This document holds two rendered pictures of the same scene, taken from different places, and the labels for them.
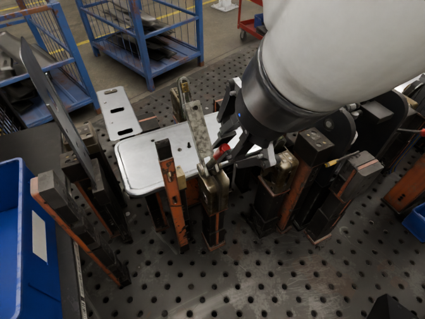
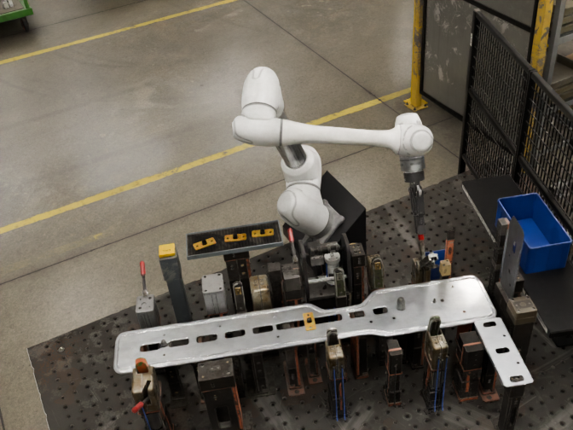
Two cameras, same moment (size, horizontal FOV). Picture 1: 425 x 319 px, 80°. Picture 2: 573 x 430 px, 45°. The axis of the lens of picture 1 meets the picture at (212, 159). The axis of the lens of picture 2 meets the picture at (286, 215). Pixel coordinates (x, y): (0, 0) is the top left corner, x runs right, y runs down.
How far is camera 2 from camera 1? 2.68 m
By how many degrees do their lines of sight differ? 91
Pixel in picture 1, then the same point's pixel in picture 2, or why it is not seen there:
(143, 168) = (469, 291)
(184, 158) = (438, 293)
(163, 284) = not seen: hidden behind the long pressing
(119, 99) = (503, 365)
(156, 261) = not seen: hidden behind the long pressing
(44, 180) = (503, 221)
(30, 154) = (557, 304)
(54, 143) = (542, 309)
